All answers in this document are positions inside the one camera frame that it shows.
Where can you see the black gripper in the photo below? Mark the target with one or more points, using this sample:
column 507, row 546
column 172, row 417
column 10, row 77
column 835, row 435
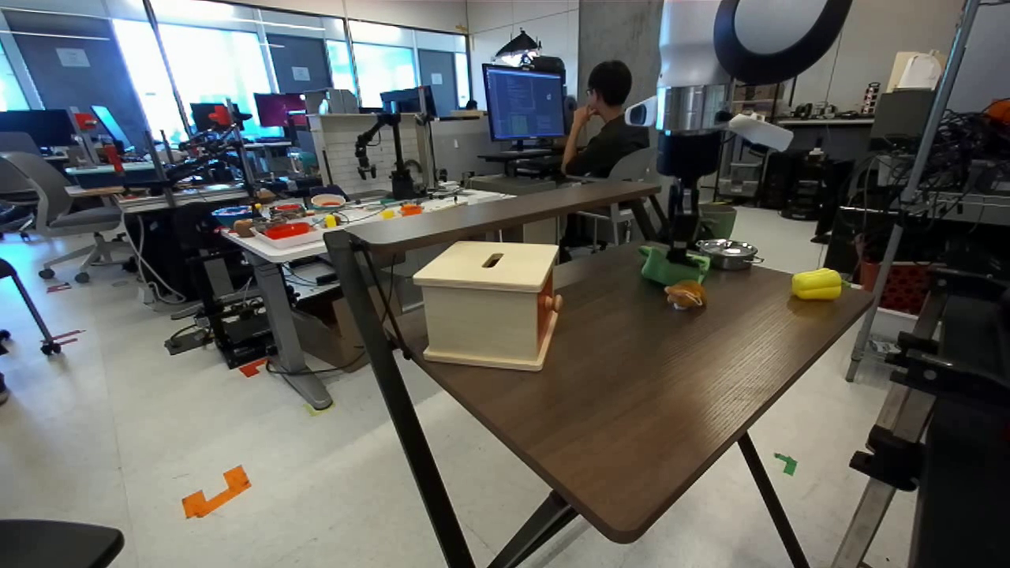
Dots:
column 689, row 157

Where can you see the green towel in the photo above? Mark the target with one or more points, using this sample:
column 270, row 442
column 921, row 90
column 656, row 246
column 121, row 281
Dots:
column 656, row 271

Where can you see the small black robot arm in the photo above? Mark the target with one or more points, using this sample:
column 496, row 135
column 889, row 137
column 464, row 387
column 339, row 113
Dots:
column 400, row 176

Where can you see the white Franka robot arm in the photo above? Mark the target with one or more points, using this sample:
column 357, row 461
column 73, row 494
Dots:
column 689, row 41

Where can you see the silver metal bowl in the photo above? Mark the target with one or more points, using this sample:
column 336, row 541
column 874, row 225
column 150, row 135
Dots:
column 726, row 255

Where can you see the orange toy animal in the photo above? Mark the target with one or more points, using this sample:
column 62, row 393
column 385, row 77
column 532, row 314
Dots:
column 685, row 297

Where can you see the seated person in dark shirt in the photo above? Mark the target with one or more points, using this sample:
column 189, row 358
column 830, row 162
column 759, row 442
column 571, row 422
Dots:
column 610, row 145

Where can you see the yellow toy bell pepper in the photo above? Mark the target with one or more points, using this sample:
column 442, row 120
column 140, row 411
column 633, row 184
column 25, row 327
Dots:
column 818, row 285

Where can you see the computer monitor with blue screen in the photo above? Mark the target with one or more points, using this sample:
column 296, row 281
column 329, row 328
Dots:
column 525, row 102

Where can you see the red crate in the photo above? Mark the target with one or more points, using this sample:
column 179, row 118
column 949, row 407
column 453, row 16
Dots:
column 895, row 288

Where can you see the wooden box with red drawer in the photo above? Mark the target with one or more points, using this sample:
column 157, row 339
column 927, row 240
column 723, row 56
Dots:
column 476, row 316

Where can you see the aluminium pole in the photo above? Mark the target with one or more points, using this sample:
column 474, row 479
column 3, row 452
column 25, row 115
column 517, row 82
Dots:
column 927, row 137

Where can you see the black metal stand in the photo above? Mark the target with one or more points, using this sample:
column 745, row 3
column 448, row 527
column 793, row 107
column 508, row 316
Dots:
column 965, row 422

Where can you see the white work table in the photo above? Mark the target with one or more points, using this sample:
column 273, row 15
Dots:
column 278, row 246

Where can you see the monitor with red screen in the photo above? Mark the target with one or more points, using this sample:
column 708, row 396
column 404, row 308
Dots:
column 281, row 107

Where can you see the grey office chair on wheels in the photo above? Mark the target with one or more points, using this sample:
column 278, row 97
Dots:
column 65, row 206

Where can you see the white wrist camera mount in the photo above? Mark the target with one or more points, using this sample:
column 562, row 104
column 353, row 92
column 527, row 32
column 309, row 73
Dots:
column 759, row 130

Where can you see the orange floor tape bracket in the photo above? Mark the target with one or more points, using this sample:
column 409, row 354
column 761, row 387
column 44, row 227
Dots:
column 215, row 494

